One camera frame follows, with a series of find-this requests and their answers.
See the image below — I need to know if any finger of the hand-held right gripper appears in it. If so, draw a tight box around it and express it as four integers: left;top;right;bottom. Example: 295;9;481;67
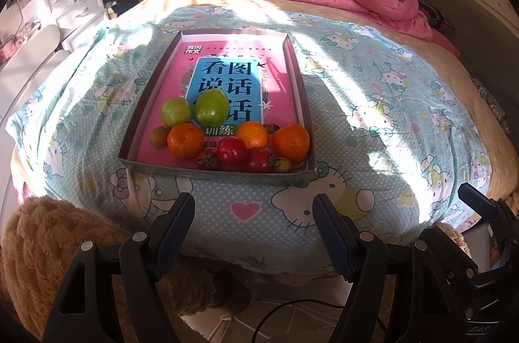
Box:
419;225;479;276
458;183;519;230

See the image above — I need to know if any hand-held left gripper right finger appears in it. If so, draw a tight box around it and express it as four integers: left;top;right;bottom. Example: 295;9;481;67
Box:
312;193;463;343

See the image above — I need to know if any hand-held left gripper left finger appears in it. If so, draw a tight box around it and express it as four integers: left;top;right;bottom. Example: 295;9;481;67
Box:
42;192;196;343

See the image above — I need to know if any red tomato with stem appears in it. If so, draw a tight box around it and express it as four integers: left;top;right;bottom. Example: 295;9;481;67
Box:
197;149;220;170

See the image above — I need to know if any orange mandarin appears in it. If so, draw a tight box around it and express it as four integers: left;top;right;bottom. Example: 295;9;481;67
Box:
272;124;311;162
236;121;269;149
167;123;203;159

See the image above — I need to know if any small brown round fruit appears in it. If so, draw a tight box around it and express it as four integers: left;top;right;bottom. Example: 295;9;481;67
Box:
149;126;170;147

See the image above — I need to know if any green apple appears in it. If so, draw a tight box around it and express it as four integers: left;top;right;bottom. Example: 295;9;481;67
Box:
195;89;228;127
161;97;192;127

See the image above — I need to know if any shallow cardboard box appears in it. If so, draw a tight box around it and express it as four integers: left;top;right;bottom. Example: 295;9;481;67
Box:
117;29;319;185

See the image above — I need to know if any grey patterned cloth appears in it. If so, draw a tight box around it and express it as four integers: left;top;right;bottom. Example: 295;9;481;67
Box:
472;77;512;133

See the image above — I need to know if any white metal rack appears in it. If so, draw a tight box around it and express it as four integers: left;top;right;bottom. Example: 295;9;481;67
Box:
215;298;293;343

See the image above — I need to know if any brown fluffy blanket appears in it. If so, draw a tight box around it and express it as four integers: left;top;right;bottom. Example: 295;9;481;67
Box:
0;195;252;327

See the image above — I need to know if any cartoon cat print bedsheet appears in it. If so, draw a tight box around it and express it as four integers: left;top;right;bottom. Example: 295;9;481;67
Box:
6;2;493;275

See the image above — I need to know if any pink picture book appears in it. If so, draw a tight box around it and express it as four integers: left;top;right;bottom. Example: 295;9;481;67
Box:
136;39;305;169

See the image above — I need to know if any dark patterned pillow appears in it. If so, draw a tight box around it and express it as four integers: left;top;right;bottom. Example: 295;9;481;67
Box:
417;0;455;33

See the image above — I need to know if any grey padded headboard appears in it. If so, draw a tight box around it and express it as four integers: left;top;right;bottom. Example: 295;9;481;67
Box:
407;0;519;149

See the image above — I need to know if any white drawer cabinet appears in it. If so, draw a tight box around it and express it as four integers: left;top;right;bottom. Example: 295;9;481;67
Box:
20;0;108;52

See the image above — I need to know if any black cable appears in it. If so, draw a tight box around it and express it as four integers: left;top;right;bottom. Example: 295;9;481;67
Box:
251;299;390;343

